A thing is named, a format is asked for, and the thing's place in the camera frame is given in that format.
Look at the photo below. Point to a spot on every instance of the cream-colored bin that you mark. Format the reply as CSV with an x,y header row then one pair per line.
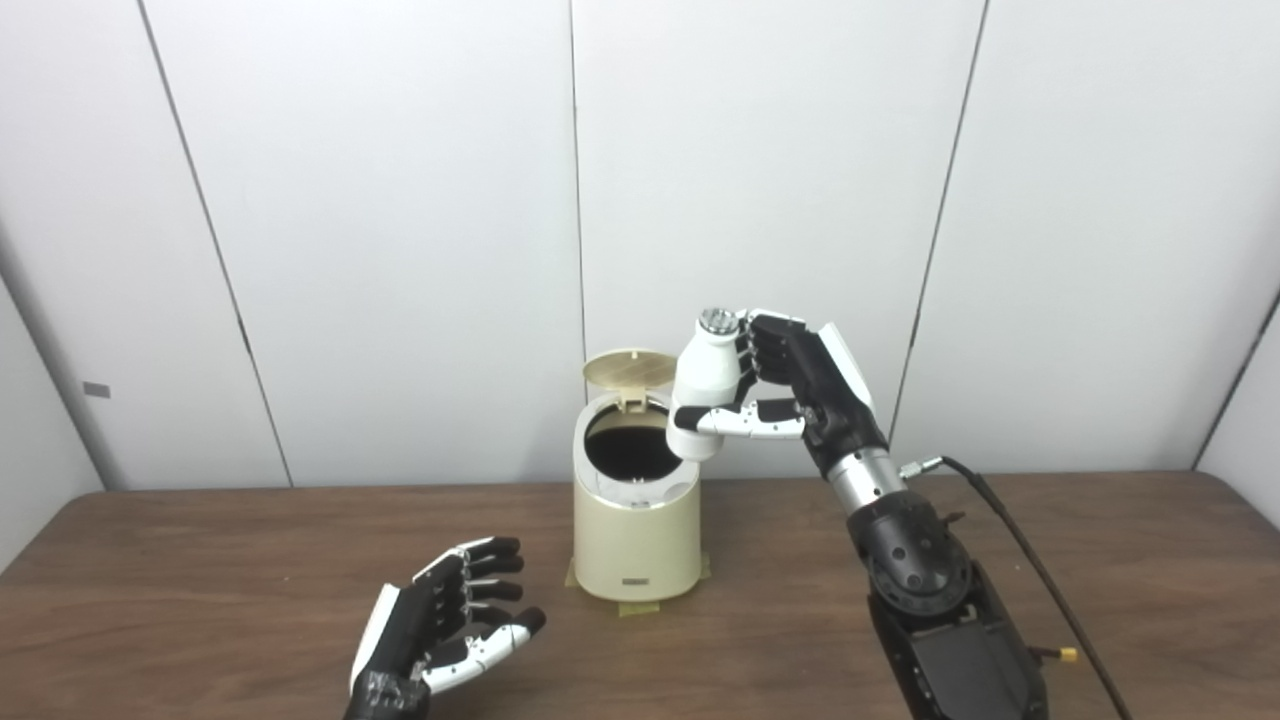
x,y
637,540

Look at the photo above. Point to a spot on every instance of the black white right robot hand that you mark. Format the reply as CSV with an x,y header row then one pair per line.
x,y
820,385

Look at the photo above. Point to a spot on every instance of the round cream bin lid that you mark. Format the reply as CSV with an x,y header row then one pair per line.
x,y
630,367

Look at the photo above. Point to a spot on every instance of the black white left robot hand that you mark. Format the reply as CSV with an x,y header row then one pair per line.
x,y
410,630

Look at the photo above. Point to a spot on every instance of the small grey wall tag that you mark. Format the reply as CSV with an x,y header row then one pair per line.
x,y
96,390

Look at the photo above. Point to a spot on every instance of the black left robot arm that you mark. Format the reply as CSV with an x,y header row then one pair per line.
x,y
930,600

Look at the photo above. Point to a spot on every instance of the small white plastic bottle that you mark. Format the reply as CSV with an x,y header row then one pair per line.
x,y
705,375

